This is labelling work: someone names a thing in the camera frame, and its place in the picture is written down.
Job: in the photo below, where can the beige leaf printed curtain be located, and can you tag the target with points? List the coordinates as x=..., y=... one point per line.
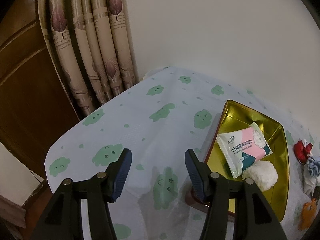
x=82, y=42

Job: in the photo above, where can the pink white wipes packet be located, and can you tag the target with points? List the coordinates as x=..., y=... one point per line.
x=240, y=148

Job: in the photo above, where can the brown wooden door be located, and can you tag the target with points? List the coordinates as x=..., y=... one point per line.
x=27, y=87

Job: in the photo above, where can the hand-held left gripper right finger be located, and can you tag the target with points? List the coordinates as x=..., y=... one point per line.
x=196, y=175

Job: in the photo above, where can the red white cloth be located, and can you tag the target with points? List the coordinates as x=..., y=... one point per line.
x=301, y=151

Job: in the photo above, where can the gold metal tin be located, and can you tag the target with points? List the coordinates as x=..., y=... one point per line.
x=280, y=180

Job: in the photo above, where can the light blue towel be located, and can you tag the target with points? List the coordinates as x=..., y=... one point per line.
x=314, y=166

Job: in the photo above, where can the orange frog toy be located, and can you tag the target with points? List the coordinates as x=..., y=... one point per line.
x=308, y=212

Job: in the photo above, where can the green cloud printed tablecloth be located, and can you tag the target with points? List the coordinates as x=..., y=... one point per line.
x=160, y=132

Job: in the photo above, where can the large white fluffy ball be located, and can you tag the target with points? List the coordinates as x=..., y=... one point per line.
x=262, y=175

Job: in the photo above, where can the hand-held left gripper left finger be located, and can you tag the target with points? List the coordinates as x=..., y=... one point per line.
x=122, y=173

